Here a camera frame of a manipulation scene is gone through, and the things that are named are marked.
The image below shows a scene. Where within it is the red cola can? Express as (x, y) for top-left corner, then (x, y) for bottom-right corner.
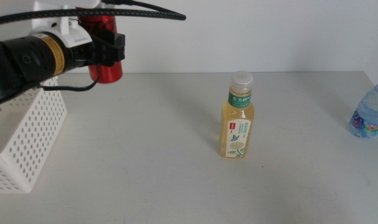
(78, 15), (123, 84)

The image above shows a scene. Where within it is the yellow tea bottle white cap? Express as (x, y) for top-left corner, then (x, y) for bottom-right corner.
(219, 70), (255, 159)

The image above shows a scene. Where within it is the clear water bottle blue cap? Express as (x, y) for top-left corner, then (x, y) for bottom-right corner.
(348, 73), (378, 139)

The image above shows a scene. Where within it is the white perforated plastic basket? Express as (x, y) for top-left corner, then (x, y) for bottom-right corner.
(0, 76), (68, 194)

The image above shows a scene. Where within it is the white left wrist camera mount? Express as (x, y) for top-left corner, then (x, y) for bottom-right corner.
(31, 0), (102, 49)

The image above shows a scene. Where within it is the thin black left gripper cable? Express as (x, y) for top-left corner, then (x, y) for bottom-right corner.
(39, 63), (102, 93)

